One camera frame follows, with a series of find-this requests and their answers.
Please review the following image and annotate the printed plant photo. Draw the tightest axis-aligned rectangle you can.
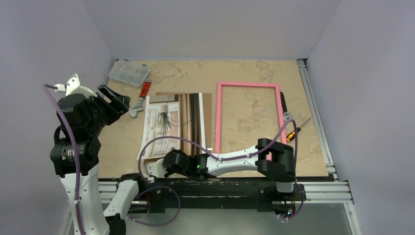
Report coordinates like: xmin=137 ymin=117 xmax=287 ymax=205
xmin=136 ymin=93 xmax=207 ymax=160

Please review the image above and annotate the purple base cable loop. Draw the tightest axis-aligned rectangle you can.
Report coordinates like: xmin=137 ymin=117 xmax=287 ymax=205
xmin=124 ymin=185 xmax=182 ymax=227

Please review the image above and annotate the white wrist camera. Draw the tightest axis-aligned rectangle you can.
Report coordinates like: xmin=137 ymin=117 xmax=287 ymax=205
xmin=54 ymin=73 xmax=97 ymax=98
xmin=145 ymin=159 xmax=167 ymax=183

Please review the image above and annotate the pink picture frame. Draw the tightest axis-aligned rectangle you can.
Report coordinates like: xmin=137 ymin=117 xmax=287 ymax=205
xmin=214 ymin=81 xmax=287 ymax=154

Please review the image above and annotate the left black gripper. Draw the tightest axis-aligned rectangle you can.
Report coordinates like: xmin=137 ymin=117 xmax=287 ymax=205
xmin=86 ymin=83 xmax=129 ymax=135

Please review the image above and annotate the clear plastic screw box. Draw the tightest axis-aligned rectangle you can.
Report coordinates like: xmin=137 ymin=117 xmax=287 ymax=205
xmin=108 ymin=59 xmax=151 ymax=87

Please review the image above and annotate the aluminium frame rail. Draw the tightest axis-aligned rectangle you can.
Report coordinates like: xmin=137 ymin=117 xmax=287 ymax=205
xmin=66 ymin=58 xmax=355 ymax=205

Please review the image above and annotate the brown frame backing board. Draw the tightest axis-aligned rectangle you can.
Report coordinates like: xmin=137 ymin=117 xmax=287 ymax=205
xmin=143 ymin=92 xmax=213 ymax=165

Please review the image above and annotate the black adjustable wrench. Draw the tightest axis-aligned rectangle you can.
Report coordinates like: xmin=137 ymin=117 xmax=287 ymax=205
xmin=279 ymin=92 xmax=292 ymax=122

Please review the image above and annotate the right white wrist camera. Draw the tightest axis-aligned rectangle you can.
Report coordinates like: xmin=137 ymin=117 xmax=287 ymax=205
xmin=145 ymin=159 xmax=167 ymax=183

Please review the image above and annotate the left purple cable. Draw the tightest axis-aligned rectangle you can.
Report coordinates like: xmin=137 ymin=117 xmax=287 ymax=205
xmin=42 ymin=84 xmax=86 ymax=235

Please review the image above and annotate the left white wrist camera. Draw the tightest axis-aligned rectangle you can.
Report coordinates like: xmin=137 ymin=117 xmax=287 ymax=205
xmin=54 ymin=73 xmax=97 ymax=98

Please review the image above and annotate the yellow black screwdriver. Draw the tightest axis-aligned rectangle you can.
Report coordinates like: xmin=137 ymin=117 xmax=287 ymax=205
xmin=286 ymin=117 xmax=312 ymax=142

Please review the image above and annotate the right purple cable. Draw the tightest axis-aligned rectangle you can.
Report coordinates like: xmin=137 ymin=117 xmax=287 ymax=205
xmin=138 ymin=119 xmax=299 ymax=182

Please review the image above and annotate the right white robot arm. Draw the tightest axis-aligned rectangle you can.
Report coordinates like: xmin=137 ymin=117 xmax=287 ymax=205
xmin=155 ymin=138 xmax=296 ymax=199

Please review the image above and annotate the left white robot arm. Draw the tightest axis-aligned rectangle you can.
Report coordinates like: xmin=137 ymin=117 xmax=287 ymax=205
xmin=50 ymin=85 xmax=146 ymax=235

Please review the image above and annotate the red handled adjustable wrench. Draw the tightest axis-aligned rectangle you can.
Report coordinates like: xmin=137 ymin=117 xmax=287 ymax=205
xmin=129 ymin=78 xmax=152 ymax=118

